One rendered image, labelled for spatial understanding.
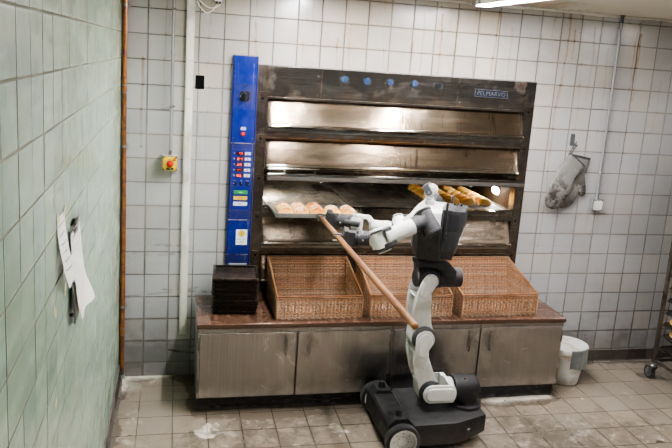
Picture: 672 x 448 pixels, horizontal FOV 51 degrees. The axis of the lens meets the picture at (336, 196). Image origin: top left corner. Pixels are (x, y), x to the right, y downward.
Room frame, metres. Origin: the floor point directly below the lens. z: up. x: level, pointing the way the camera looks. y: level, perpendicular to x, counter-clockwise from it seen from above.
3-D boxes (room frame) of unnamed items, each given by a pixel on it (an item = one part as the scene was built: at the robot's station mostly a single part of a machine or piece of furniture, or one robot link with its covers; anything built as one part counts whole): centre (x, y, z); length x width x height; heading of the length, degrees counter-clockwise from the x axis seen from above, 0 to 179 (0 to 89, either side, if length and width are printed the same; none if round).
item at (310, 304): (4.36, 0.11, 0.72); 0.56 x 0.49 x 0.28; 104
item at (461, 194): (5.31, -0.86, 1.21); 0.61 x 0.48 x 0.06; 13
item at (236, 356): (4.45, -0.35, 0.29); 2.42 x 0.56 x 0.58; 103
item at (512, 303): (4.64, -1.07, 0.72); 0.56 x 0.49 x 0.28; 105
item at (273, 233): (4.75, -0.39, 1.02); 1.79 x 0.11 x 0.19; 103
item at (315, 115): (4.75, -0.39, 1.80); 1.79 x 0.11 x 0.19; 103
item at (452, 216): (3.89, -0.59, 1.27); 0.34 x 0.30 x 0.36; 165
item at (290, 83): (4.78, -0.39, 1.99); 1.80 x 0.08 x 0.21; 103
